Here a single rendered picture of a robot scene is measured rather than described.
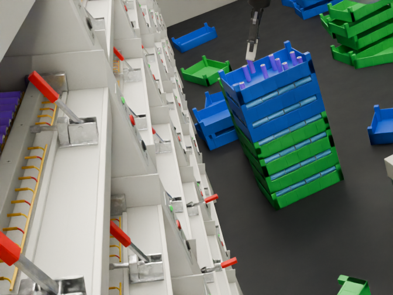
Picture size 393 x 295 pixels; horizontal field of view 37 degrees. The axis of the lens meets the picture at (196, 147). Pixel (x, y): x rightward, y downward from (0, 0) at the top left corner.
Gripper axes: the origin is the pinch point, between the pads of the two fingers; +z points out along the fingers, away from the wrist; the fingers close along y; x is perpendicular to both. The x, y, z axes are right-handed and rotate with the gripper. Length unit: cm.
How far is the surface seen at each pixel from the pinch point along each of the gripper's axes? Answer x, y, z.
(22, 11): 7, -145, -66
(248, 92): -1.7, -5.4, 13.9
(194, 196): 3, -69, 13
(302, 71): -18.6, 4.9, 7.3
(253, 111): -4.5, -5.7, 21.1
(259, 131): -7.8, -5.9, 29.0
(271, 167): -14.7, -5.8, 43.4
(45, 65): 14, -129, -52
